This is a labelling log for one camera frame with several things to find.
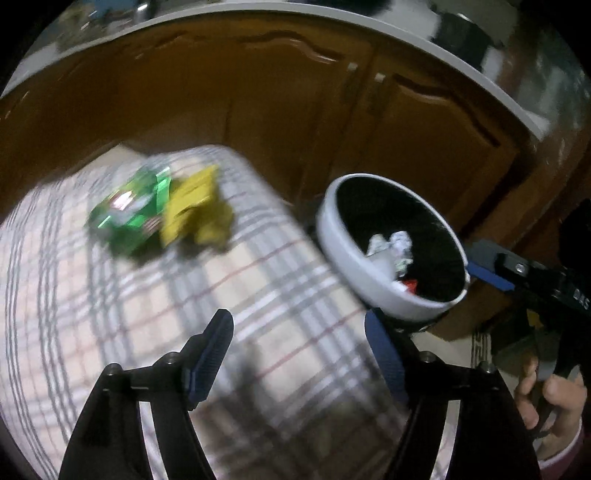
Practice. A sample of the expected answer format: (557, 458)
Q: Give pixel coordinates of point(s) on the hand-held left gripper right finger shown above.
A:
(388, 360)

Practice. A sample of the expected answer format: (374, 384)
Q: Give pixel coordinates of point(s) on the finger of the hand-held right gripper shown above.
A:
(512, 272)

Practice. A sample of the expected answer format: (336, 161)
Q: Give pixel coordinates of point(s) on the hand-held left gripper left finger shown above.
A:
(210, 364)

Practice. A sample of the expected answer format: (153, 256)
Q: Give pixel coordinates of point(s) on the red wrapper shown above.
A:
(410, 286)

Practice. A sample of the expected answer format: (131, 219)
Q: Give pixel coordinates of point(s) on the white round waste bin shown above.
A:
(351, 277)

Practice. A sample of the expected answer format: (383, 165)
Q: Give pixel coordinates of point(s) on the white paper ball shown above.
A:
(400, 242)

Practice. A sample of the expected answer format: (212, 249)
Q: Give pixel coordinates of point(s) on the person's right forearm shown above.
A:
(565, 452)

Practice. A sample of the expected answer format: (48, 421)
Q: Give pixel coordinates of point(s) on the person's right hand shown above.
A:
(561, 406)

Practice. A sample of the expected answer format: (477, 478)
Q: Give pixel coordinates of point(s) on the plaid tablecloth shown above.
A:
(277, 323)

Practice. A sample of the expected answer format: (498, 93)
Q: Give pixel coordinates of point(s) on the yellow snack wrapper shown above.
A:
(194, 207)

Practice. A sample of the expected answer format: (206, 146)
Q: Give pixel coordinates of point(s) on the green snack wrapper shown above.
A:
(129, 212)

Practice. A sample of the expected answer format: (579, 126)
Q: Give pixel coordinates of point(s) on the white kitchen countertop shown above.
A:
(508, 99)

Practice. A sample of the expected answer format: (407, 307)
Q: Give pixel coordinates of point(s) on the black stock pot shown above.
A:
(461, 32)

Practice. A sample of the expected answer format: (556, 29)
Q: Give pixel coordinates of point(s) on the brown wooden base cabinets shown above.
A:
(277, 92)

